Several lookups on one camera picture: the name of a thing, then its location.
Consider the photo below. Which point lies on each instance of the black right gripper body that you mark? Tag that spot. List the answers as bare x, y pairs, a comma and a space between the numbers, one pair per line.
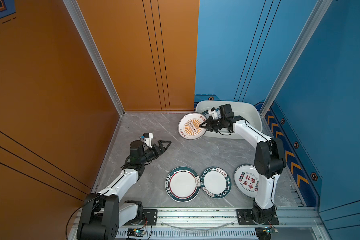
217, 124

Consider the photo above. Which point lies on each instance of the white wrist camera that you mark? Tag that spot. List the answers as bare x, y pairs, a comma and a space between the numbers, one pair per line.
214, 113
147, 138

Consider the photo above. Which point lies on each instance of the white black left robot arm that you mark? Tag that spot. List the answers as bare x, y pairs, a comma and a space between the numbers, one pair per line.
102, 214

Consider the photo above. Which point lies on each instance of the white plastic bin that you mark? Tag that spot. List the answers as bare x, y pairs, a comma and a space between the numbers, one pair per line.
246, 110

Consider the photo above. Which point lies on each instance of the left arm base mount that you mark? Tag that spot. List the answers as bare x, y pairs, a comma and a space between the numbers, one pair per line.
148, 216

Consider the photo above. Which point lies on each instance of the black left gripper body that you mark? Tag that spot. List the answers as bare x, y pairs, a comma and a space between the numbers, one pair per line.
149, 155

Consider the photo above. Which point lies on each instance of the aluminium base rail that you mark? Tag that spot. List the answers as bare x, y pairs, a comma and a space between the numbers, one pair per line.
213, 217

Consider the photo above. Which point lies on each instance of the green circuit board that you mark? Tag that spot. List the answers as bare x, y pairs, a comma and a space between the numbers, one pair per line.
136, 234
265, 233

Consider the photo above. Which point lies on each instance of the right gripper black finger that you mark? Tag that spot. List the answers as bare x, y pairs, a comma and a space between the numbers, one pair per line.
207, 127
207, 122

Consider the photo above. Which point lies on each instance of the green red rim plate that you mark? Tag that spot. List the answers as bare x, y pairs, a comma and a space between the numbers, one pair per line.
182, 184

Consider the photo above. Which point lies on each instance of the white plate red characters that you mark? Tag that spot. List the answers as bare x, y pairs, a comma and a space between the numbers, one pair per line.
247, 180

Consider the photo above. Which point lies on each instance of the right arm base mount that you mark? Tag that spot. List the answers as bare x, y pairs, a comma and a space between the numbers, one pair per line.
257, 217

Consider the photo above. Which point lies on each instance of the aluminium corner post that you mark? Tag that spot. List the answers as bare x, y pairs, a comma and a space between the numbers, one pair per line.
303, 39
92, 49

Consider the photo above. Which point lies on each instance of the green circuit board right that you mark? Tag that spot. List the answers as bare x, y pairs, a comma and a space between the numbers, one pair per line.
265, 233

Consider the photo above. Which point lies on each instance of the green circuit board left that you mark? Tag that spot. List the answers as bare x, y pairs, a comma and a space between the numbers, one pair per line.
136, 234

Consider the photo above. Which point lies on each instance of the green lettered rim plate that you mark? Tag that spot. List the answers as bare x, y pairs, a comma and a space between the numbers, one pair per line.
215, 182

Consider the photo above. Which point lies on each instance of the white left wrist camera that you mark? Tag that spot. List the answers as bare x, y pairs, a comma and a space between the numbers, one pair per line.
147, 138

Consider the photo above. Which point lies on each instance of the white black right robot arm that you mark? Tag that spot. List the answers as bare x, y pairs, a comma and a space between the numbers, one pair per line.
269, 160

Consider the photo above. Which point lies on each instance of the aluminium corner post right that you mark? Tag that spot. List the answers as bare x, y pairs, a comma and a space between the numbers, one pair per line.
303, 39

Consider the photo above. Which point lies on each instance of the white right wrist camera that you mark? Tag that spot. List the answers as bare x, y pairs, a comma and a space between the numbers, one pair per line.
214, 113

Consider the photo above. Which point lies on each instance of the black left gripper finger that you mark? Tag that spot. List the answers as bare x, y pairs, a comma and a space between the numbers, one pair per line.
161, 151
161, 145

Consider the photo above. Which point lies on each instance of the aluminium corner post left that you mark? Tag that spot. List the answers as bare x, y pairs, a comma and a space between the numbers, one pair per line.
92, 49

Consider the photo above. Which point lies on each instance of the orange sunburst plate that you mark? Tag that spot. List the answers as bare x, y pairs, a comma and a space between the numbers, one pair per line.
189, 126

